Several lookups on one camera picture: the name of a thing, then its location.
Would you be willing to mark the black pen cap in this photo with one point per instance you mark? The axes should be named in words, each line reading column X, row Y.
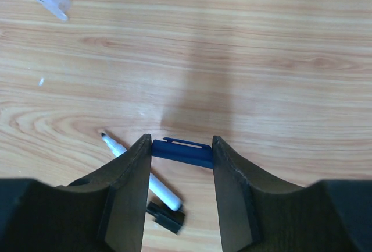
column 166, row 217

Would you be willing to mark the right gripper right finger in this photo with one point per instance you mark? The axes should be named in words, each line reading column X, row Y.
column 258, row 211

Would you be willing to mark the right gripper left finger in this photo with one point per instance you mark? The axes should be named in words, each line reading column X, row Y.
column 101, row 211

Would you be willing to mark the white pen black end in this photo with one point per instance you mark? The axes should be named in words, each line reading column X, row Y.
column 159, row 189

